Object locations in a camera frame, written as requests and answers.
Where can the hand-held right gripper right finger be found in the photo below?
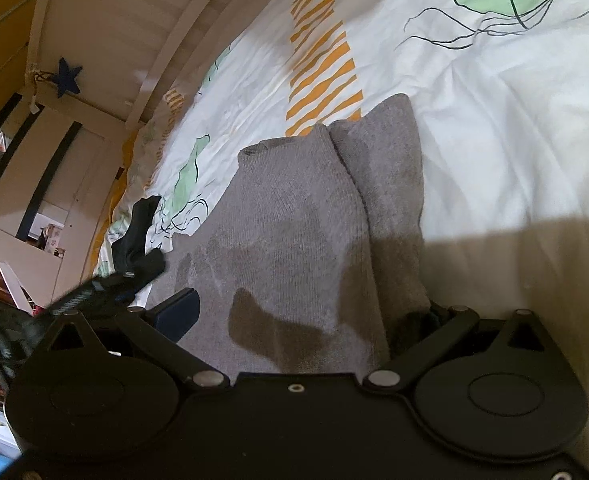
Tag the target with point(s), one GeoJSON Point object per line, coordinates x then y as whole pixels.
{"type": "Point", "coordinates": [439, 332]}

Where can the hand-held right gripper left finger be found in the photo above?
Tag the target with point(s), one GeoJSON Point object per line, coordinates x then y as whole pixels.
{"type": "Point", "coordinates": [179, 312]}

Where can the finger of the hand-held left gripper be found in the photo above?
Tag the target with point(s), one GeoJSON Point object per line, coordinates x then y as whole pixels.
{"type": "Point", "coordinates": [129, 287]}

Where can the black garment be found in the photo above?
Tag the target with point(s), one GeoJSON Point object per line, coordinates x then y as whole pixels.
{"type": "Point", "coordinates": [137, 230]}

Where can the grey hoodie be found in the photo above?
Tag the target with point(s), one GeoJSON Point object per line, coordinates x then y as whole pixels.
{"type": "Point", "coordinates": [284, 220]}

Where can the small white box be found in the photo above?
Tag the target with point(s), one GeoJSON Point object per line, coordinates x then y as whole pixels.
{"type": "Point", "coordinates": [50, 241]}

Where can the yellow bed sheet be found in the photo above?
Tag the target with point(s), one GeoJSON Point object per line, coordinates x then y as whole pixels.
{"type": "Point", "coordinates": [105, 220]}

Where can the white leaf-print duvet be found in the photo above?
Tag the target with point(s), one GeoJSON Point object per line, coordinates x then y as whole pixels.
{"type": "Point", "coordinates": [499, 135]}

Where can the dark blue star decoration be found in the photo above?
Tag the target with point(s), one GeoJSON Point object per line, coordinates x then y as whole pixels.
{"type": "Point", "coordinates": [68, 77]}

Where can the white bed frame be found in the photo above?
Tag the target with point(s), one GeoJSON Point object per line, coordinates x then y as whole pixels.
{"type": "Point", "coordinates": [124, 20]}

